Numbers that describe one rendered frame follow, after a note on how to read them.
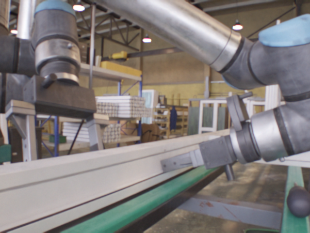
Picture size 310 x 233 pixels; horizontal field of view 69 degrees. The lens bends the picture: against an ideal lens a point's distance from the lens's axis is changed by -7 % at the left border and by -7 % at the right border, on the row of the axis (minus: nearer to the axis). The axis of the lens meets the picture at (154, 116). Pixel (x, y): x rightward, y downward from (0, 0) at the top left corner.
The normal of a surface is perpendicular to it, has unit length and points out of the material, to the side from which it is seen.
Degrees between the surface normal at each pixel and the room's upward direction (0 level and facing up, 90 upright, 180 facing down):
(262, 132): 77
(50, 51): 70
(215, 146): 90
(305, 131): 101
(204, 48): 133
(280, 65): 116
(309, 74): 105
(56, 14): 66
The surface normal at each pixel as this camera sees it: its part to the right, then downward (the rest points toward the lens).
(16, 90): 0.59, -0.06
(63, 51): 0.50, -0.40
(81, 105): 0.75, -0.38
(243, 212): -0.51, 0.00
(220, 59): -0.21, 0.69
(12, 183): 0.85, 0.03
